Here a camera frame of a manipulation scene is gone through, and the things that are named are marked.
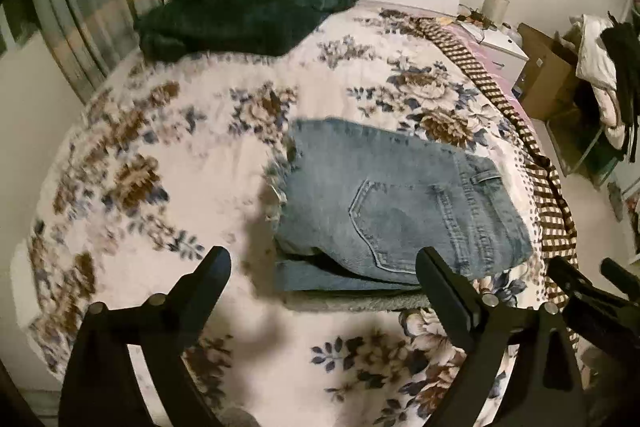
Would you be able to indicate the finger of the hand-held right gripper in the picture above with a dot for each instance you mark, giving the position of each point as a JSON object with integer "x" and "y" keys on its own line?
{"x": 575, "y": 279}
{"x": 620, "y": 274}

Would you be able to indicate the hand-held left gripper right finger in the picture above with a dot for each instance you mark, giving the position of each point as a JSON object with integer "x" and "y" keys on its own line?
{"x": 440, "y": 282}

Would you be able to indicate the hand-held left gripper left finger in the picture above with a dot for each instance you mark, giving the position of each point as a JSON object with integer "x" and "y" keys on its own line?
{"x": 212, "y": 277}

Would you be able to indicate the blue denim pants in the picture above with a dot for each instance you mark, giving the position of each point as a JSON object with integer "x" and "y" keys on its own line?
{"x": 400, "y": 187}

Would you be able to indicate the brown checkered cloth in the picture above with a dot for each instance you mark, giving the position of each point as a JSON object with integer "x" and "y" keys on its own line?
{"x": 550, "y": 212}

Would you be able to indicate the grey cloth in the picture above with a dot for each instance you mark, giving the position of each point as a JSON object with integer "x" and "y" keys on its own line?
{"x": 350, "y": 302}

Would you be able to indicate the floral blanket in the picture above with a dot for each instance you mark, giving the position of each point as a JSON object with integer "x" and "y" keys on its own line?
{"x": 175, "y": 132}

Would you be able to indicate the cardboard box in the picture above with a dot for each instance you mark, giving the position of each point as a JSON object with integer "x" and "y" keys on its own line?
{"x": 545, "y": 77}

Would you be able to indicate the black garment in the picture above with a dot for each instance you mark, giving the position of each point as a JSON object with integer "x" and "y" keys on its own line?
{"x": 625, "y": 57}

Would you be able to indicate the pile of white clothes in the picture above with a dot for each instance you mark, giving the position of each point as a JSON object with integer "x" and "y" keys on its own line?
{"x": 592, "y": 57}

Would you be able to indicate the white nightstand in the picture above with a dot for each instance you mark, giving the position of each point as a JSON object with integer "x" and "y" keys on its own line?
{"x": 505, "y": 52}

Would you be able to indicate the dark green blanket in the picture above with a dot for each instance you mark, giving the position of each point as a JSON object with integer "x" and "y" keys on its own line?
{"x": 240, "y": 2}

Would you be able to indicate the white jar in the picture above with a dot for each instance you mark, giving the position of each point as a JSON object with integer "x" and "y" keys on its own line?
{"x": 495, "y": 9}

